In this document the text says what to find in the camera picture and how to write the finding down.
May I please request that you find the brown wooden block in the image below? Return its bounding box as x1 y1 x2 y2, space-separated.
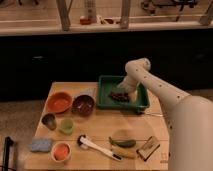
136 136 160 161

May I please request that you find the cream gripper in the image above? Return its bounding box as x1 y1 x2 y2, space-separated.
118 76 139 102

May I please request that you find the dark maroon bowl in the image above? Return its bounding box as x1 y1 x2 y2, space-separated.
72 95 95 117

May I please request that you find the red object on shelf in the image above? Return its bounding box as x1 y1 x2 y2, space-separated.
79 16 92 25

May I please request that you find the small metal cup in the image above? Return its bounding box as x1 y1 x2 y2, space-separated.
41 113 57 130

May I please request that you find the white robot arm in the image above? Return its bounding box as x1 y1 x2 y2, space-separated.
118 58 213 171

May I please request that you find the metal spoon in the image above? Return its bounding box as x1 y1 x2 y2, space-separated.
135 111 163 117

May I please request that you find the green pepper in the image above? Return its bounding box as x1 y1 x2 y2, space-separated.
109 138 136 148

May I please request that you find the green plastic tray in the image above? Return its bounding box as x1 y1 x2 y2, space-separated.
96 75 150 113

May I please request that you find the yellow banana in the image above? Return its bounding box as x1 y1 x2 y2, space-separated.
111 146 136 159

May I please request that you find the black stand post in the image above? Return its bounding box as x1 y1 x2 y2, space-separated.
1 137 14 171

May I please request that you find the light green cup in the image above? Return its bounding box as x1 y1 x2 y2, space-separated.
59 118 73 135

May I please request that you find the dark red grape bunch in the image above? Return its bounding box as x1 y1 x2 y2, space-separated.
109 92 130 102

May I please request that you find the white handled dish brush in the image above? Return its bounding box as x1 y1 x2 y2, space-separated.
77 135 122 161

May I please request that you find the blue sponge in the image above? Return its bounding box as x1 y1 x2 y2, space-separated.
29 138 53 152

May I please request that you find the white cup with orange inside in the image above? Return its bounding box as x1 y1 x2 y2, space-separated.
51 142 71 163

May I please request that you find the orange bowl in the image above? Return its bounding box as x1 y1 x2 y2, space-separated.
46 92 72 113

